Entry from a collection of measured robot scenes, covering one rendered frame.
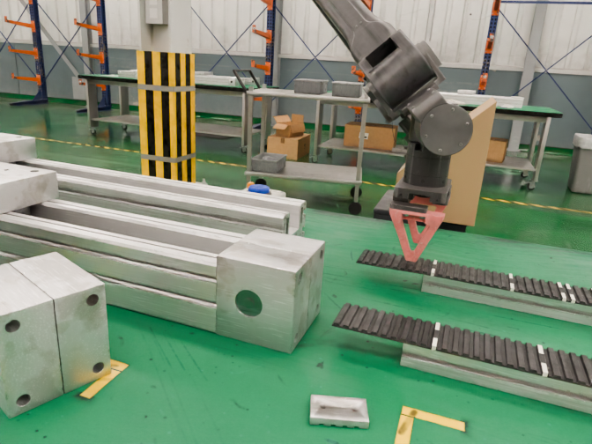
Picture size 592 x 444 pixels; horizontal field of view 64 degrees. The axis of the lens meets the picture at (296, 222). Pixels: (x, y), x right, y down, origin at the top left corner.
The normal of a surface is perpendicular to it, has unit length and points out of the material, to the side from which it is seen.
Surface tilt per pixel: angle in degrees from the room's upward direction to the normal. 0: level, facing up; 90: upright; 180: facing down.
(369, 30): 59
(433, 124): 89
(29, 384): 90
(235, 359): 0
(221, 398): 0
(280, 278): 90
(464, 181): 90
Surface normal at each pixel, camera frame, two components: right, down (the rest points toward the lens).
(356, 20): -0.52, -0.31
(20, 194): 0.93, 0.16
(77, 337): 0.75, 0.25
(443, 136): -0.12, 0.29
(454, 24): -0.33, 0.28
